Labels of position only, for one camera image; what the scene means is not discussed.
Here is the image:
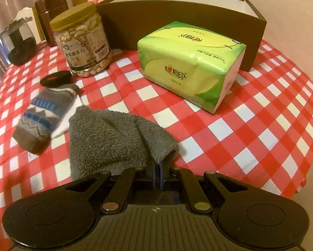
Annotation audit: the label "black round pad red mark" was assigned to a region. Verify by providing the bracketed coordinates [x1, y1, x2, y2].
[40, 71, 71, 87]

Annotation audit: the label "brown cylindrical canister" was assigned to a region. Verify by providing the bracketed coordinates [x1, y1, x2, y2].
[34, 0, 69, 47]

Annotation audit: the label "glass jar with dark contents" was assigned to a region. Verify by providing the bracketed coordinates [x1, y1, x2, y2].
[0, 17, 37, 66]

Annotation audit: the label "grey fluffy towel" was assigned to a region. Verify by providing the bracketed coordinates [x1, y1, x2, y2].
[68, 105, 179, 182]

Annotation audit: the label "grey blue patterned sock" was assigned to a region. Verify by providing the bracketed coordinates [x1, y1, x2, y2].
[12, 84, 82, 155]

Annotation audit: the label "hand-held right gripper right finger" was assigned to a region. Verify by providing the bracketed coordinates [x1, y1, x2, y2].
[159, 162, 249, 212]

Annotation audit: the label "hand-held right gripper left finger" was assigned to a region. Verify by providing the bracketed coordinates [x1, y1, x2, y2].
[64, 162, 158, 214]

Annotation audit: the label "green tissue pack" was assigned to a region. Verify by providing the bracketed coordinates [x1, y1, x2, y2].
[137, 21, 246, 114]

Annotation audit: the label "red white checkered tablecloth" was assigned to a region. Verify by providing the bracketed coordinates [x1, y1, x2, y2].
[0, 39, 313, 204]

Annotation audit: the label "brown cardboard box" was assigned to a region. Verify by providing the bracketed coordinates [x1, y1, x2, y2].
[96, 0, 267, 73]

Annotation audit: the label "nut jar with gold lid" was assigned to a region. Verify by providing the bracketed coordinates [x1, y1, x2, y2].
[50, 2, 113, 78]

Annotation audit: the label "white chair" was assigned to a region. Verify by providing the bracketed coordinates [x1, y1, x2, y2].
[15, 6, 38, 22]

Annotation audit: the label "pale shiny curtain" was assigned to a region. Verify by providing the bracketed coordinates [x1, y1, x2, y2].
[0, 0, 69, 95]

